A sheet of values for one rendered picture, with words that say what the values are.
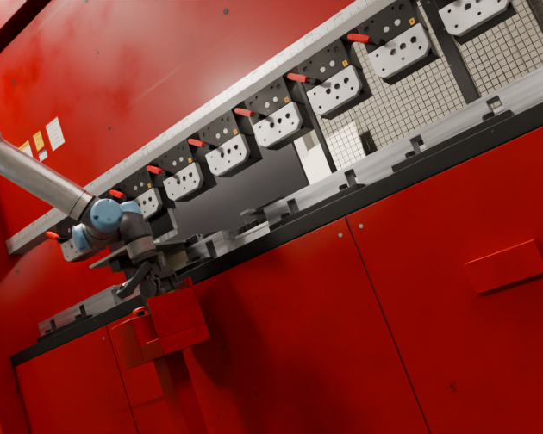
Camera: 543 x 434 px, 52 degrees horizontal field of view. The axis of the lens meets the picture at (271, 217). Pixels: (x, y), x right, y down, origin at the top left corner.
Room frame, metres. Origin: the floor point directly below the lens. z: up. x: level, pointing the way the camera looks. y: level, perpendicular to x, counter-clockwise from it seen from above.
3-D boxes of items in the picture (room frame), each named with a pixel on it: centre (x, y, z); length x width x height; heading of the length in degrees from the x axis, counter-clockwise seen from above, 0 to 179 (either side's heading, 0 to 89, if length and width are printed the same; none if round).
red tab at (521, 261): (1.20, -0.43, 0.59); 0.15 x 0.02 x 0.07; 59
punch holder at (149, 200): (1.88, 0.39, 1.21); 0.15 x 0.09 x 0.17; 59
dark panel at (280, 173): (2.43, 0.30, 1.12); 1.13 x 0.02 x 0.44; 59
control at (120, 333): (1.53, 0.40, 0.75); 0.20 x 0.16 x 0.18; 51
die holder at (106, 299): (2.16, 0.83, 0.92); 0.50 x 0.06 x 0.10; 59
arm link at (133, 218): (1.48, 0.37, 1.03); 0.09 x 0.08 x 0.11; 121
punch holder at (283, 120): (1.57, -0.13, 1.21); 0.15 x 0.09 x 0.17; 59
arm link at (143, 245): (1.49, 0.37, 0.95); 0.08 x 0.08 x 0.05
